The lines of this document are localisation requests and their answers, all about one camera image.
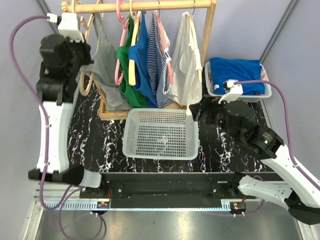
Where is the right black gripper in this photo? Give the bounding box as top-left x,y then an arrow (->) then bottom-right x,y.
188,93 -> 240,142

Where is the beige wooden hanger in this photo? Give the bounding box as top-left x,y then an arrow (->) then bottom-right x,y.
78,14 -> 96,96

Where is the grey tank top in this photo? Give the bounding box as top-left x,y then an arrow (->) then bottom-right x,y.
78,13 -> 132,111

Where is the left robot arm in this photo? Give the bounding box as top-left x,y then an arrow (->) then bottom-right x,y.
28,33 -> 108,198

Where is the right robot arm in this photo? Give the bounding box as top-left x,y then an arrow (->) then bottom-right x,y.
189,96 -> 320,225

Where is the white tank top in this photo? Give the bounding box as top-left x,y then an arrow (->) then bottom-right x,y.
168,12 -> 202,116

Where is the pink plastic hanger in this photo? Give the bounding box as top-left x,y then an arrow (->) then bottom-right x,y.
114,0 -> 130,86

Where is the cream wooden hanger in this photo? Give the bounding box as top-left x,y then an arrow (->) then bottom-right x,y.
128,0 -> 141,86

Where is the blue tank top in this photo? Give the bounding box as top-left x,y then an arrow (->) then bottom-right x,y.
133,11 -> 157,108

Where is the green tank top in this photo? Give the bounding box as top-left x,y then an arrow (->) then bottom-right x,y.
116,14 -> 148,108

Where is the blue white striped top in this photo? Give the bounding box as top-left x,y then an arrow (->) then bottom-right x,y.
147,10 -> 174,108

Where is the pink hanger under striped top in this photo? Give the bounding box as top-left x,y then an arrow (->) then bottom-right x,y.
154,10 -> 174,86

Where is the cream hanger under white top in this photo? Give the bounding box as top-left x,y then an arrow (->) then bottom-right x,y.
186,12 -> 202,84

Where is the white basket with clothes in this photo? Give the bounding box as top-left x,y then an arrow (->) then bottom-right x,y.
204,61 -> 273,99

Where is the blue folded cloth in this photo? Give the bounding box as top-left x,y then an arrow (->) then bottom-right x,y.
209,57 -> 262,95

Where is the white plastic basket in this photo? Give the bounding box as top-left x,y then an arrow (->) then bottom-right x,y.
122,108 -> 200,161

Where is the wooden clothes rack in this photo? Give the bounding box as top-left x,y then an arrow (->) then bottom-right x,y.
59,0 -> 216,109

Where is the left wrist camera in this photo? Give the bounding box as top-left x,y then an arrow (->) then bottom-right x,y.
57,12 -> 85,43

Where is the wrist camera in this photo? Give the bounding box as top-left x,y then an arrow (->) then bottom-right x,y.
57,12 -> 85,43
218,79 -> 243,104

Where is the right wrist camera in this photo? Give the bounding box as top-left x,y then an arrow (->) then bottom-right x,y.
218,79 -> 243,104

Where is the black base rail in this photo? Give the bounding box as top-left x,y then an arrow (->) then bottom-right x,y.
79,171 -> 281,210

